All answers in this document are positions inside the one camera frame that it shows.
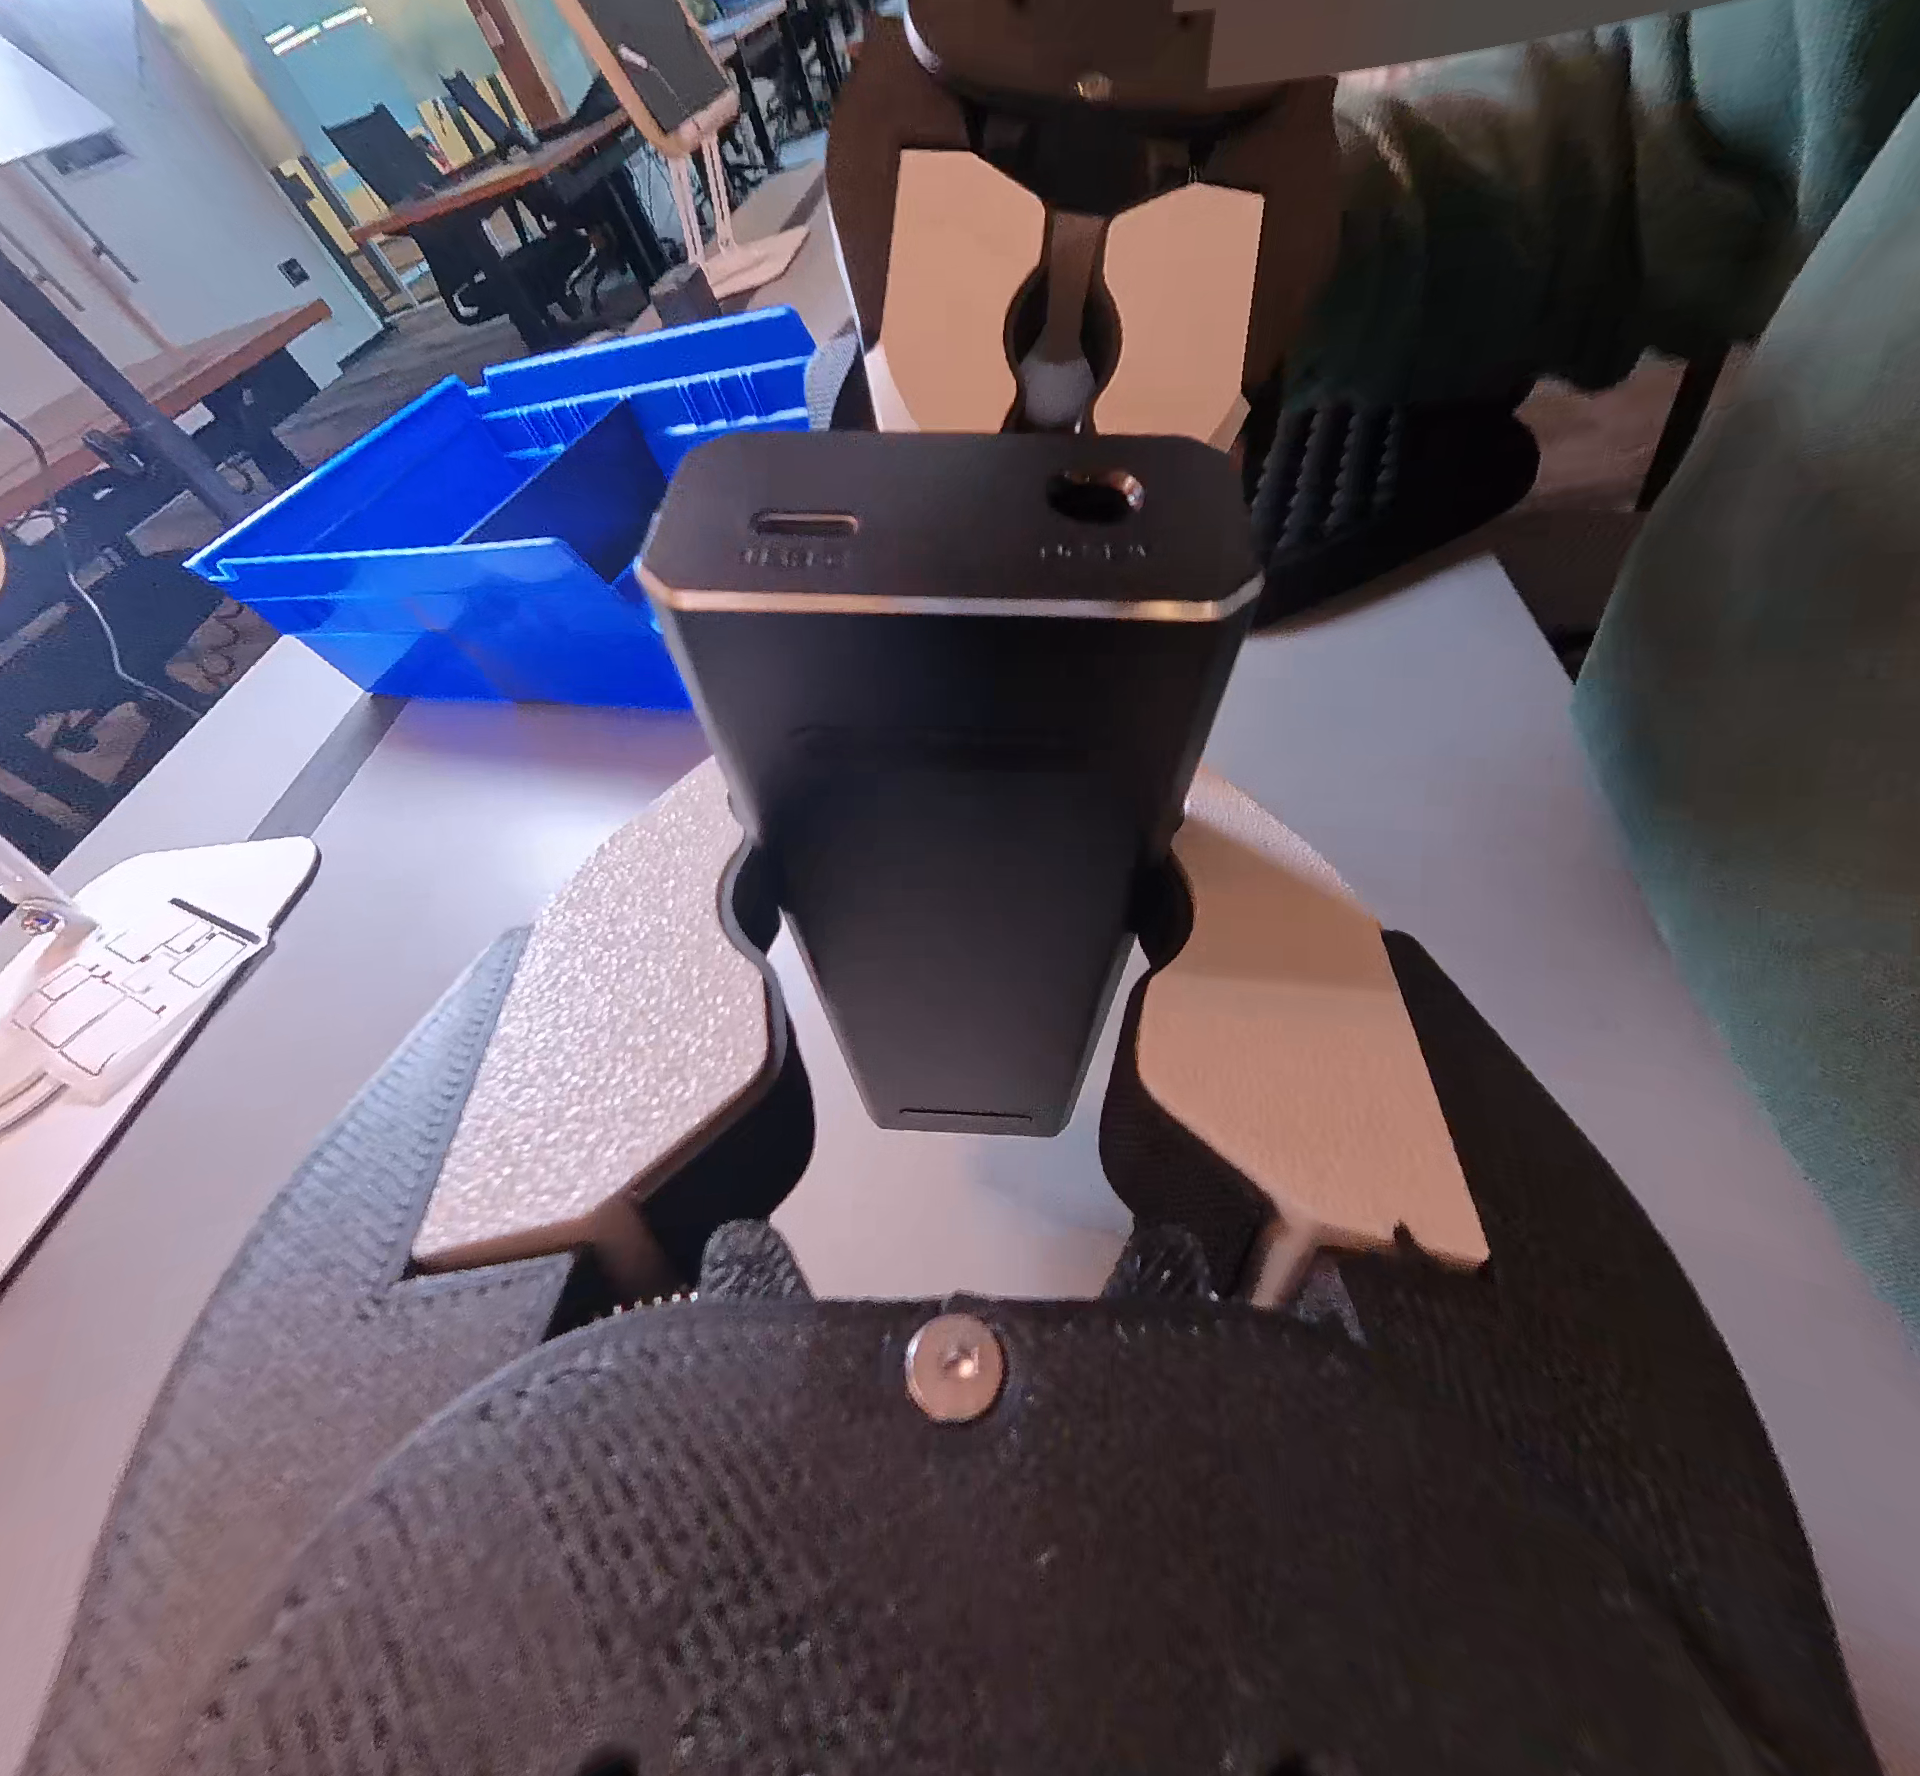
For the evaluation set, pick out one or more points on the person's green sweatshirt torso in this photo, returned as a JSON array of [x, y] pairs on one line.
[[1771, 757]]

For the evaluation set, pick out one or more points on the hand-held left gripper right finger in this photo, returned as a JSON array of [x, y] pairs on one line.
[[1303, 1056]]

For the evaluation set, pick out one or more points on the blue plastic bin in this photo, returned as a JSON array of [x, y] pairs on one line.
[[451, 606]]

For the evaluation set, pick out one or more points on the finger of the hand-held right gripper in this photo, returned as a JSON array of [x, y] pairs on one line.
[[1186, 306], [951, 292]]

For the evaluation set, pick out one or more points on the black pole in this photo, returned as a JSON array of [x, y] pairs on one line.
[[119, 391]]

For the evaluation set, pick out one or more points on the black office chair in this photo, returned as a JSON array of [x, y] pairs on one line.
[[510, 261], [375, 147]]

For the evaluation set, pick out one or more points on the wooden office desk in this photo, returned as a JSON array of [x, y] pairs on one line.
[[254, 329], [493, 162]]

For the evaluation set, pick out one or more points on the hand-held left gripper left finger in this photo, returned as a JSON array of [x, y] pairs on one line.
[[601, 1056]]

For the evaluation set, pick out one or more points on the person's right forearm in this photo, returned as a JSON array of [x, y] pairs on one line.
[[1500, 201]]

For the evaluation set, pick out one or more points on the black usb hub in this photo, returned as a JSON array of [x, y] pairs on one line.
[[928, 757]]

